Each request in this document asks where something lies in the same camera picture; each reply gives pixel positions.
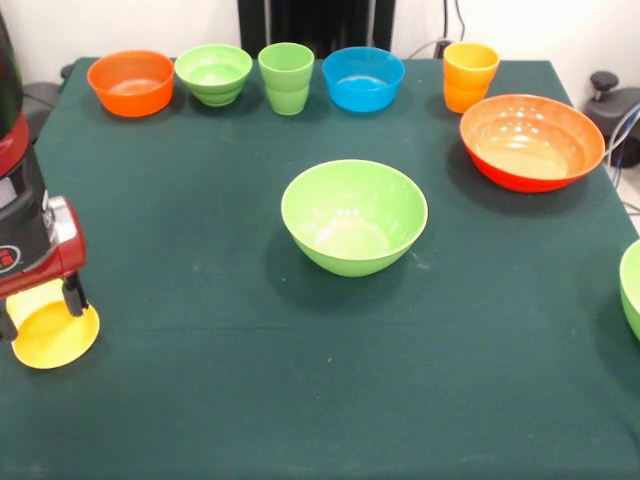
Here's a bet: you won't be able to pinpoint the large green plastic bowl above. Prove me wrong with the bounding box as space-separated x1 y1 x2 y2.
280 159 430 279
618 239 640 344

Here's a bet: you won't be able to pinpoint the thin black cable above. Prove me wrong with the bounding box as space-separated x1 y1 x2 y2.
452 0 469 45

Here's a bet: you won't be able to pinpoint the dark green table cloth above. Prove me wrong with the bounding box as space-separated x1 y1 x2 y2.
0 57 640 480

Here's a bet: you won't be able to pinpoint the large orange plastic bowl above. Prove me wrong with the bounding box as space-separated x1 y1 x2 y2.
459 93 607 194

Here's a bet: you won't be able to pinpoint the blue plastic bowl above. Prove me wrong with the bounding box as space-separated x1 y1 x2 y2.
321 46 406 113

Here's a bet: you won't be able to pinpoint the blue and white cables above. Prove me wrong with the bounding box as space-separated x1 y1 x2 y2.
602 102 640 191

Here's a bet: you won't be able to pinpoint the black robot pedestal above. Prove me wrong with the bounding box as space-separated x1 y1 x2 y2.
237 0 396 60

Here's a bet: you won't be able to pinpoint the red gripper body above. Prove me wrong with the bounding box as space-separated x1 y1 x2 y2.
0 212 88 301

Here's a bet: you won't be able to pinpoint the black knobbed equipment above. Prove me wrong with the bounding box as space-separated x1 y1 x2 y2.
584 71 640 169

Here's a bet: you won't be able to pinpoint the green plastic cup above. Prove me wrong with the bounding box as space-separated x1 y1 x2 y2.
257 42 316 117

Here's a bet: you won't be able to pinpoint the small green plastic bowl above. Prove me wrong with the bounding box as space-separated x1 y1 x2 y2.
174 43 254 107

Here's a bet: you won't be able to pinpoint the small orange plastic bowl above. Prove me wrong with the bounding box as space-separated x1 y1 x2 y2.
86 49 177 118

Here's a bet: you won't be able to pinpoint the yellow plastic cup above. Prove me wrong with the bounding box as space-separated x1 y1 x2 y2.
5 278 101 371
443 42 501 115

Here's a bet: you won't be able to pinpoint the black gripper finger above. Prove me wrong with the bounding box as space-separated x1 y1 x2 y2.
0 304 20 344
60 272 91 319

